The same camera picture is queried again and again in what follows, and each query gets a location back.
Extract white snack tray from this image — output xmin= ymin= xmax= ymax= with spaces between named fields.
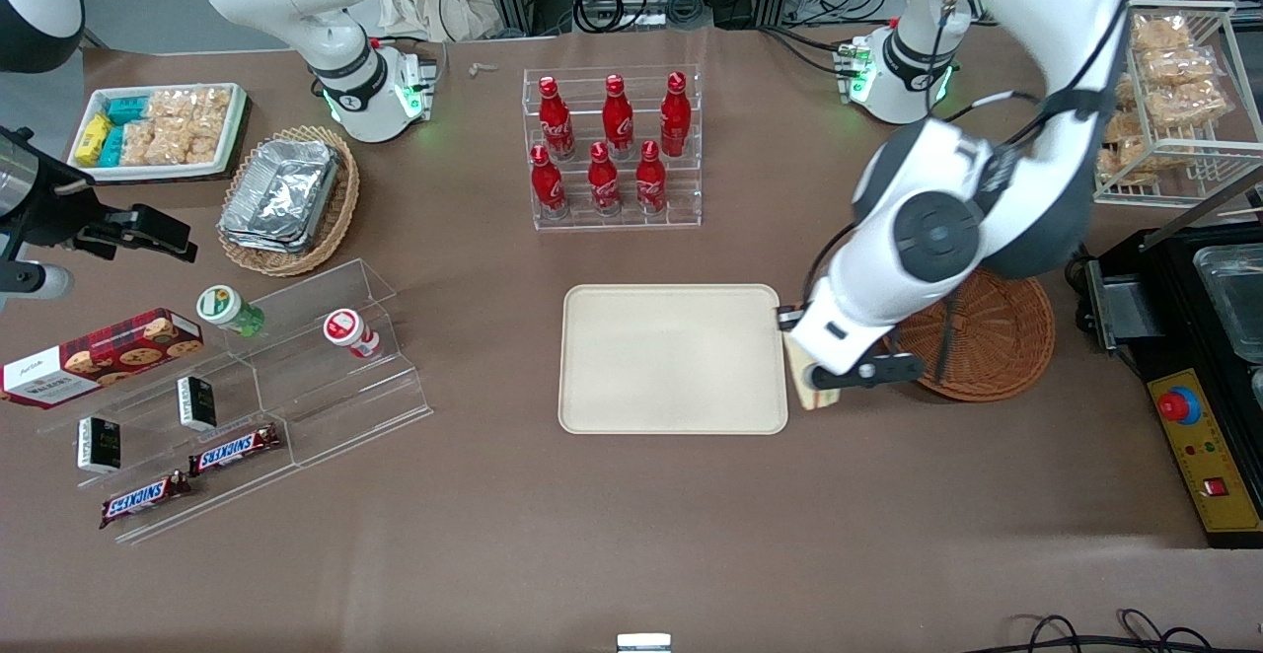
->
xmin=67 ymin=82 xmax=250 ymax=183

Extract red cola bottle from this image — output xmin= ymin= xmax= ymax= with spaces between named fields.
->
xmin=658 ymin=71 xmax=693 ymax=159
xmin=587 ymin=141 xmax=624 ymax=218
xmin=634 ymin=139 xmax=669 ymax=216
xmin=529 ymin=144 xmax=571 ymax=221
xmin=601 ymin=73 xmax=636 ymax=160
xmin=538 ymin=76 xmax=577 ymax=162

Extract red tartan cookie box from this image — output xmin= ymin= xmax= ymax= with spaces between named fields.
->
xmin=0 ymin=307 xmax=206 ymax=410

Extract green cap drink bottle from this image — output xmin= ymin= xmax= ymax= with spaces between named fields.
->
xmin=195 ymin=284 xmax=266 ymax=339

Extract triangular sandwich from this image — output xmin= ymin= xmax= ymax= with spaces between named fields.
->
xmin=785 ymin=336 xmax=843 ymax=412

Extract black floor cables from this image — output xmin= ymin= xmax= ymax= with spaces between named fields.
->
xmin=985 ymin=608 xmax=1263 ymax=653

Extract clear acrylic tiered shelf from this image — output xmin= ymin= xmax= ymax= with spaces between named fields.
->
xmin=37 ymin=257 xmax=435 ymax=546

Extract brown wicker basket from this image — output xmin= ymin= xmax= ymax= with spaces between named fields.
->
xmin=886 ymin=268 xmax=1057 ymax=403

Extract yellow snack pack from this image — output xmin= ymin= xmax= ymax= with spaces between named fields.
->
xmin=75 ymin=113 xmax=112 ymax=167

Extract beige plastic tray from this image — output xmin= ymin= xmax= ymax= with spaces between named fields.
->
xmin=558 ymin=283 xmax=790 ymax=436

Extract red cap drink bottle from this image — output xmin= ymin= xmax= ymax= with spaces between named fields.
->
xmin=323 ymin=308 xmax=382 ymax=361

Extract white wire rack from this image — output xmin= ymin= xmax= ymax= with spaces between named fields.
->
xmin=1089 ymin=0 xmax=1263 ymax=209

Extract small black white box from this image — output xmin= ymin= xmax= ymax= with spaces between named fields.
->
xmin=76 ymin=416 xmax=123 ymax=475
xmin=177 ymin=376 xmax=219 ymax=433

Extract light wicker basket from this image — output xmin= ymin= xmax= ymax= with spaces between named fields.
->
xmin=216 ymin=124 xmax=362 ymax=278

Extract clear acrylic bottle rack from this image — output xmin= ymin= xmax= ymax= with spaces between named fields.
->
xmin=522 ymin=64 xmax=704 ymax=233

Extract Snickers chocolate bar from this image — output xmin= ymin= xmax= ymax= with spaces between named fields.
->
xmin=98 ymin=470 xmax=194 ymax=532
xmin=186 ymin=422 xmax=283 ymax=477

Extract black yellow control machine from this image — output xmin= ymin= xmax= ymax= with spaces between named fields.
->
xmin=1070 ymin=223 xmax=1263 ymax=549

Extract aluminium foil tray stack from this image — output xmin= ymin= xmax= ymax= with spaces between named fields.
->
xmin=218 ymin=137 xmax=342 ymax=255

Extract red emergency stop button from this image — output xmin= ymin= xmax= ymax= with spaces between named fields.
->
xmin=1158 ymin=387 xmax=1203 ymax=426

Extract clear glass dish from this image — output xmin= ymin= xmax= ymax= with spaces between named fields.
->
xmin=1192 ymin=243 xmax=1263 ymax=366

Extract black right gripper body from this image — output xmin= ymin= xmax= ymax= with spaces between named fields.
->
xmin=0 ymin=125 xmax=111 ymax=261

